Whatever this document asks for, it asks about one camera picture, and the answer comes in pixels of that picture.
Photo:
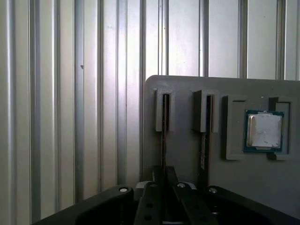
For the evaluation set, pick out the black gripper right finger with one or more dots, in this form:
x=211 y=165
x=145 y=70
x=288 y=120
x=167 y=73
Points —
x=192 y=206

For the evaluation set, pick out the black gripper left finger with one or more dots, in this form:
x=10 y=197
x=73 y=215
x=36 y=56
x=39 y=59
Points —
x=150 y=206

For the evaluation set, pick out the blue RAM memory stick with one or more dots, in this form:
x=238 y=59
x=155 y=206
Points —
x=165 y=150
x=207 y=159

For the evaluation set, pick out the grey parts rack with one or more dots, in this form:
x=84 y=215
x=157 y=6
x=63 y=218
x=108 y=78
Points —
x=185 y=152

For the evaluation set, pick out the silver CPU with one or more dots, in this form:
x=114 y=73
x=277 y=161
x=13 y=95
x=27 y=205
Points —
x=263 y=131

